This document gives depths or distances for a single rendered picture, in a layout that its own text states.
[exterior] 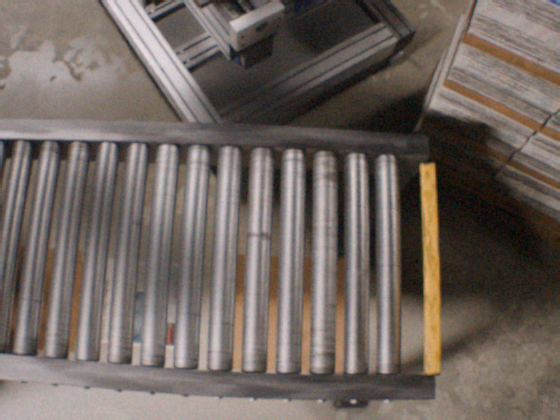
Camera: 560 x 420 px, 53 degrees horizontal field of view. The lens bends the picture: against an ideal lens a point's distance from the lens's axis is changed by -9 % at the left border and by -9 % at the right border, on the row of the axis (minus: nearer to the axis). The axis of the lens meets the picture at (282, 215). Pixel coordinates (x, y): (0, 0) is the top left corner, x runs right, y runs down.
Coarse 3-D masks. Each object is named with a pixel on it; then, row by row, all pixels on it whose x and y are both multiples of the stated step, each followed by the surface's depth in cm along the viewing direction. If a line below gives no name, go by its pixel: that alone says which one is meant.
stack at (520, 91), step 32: (448, 64) 159; (480, 64) 137; (448, 96) 155; (512, 96) 143; (544, 96) 136; (416, 128) 181; (448, 128) 171; (480, 128) 162; (512, 128) 155; (448, 160) 188; (480, 160) 179; (512, 160) 170; (544, 160) 161; (448, 192) 207; (480, 192) 197; (512, 192) 187; (544, 192) 177; (512, 224) 207; (544, 224) 196
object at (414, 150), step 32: (0, 128) 121; (32, 128) 122; (64, 128) 122; (96, 128) 123; (128, 128) 123; (160, 128) 123; (192, 128) 124; (224, 128) 124; (256, 128) 125; (288, 128) 125; (320, 128) 126; (416, 160) 128
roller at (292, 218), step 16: (288, 160) 123; (304, 160) 124; (288, 176) 122; (304, 176) 124; (288, 192) 121; (304, 192) 123; (288, 208) 120; (304, 208) 122; (288, 224) 119; (304, 224) 121; (288, 240) 118; (288, 256) 117; (288, 272) 117; (288, 288) 116; (288, 304) 115; (288, 320) 114; (288, 336) 113; (288, 352) 112; (288, 368) 111
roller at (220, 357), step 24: (240, 168) 123; (216, 192) 122; (240, 192) 123; (216, 216) 120; (216, 240) 118; (216, 264) 116; (216, 288) 115; (216, 312) 114; (216, 336) 112; (216, 360) 111
